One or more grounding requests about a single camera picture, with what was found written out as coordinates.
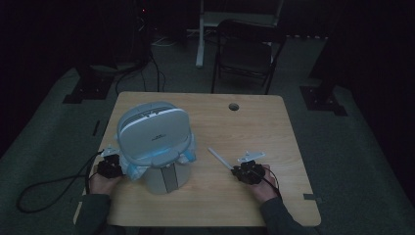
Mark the black stand base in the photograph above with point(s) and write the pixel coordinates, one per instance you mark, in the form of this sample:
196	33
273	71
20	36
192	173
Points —
321	101
88	89

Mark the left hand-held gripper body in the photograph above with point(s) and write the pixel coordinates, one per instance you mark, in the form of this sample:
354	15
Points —
109	168

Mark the small black floor strip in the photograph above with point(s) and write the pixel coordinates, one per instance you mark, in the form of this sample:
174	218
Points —
96	128

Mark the grey white-lidded trash can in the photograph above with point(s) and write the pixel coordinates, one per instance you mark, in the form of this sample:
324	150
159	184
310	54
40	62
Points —
153	137

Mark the white and blue trash bag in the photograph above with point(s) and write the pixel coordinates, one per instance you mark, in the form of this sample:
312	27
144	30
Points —
133	170

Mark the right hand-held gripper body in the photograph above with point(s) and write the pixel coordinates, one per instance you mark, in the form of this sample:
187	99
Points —
253	173

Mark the black folding chair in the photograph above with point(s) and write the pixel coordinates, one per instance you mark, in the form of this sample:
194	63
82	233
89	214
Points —
244	54

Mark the white straw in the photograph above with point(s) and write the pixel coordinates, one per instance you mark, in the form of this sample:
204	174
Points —
219	157

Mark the grey tape piece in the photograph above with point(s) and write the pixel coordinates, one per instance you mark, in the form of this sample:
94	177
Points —
311	197

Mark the person's right hand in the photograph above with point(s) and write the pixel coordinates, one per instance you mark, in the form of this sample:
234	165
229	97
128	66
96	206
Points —
266	191

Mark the person's left hand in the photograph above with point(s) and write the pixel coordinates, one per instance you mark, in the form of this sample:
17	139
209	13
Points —
101	186

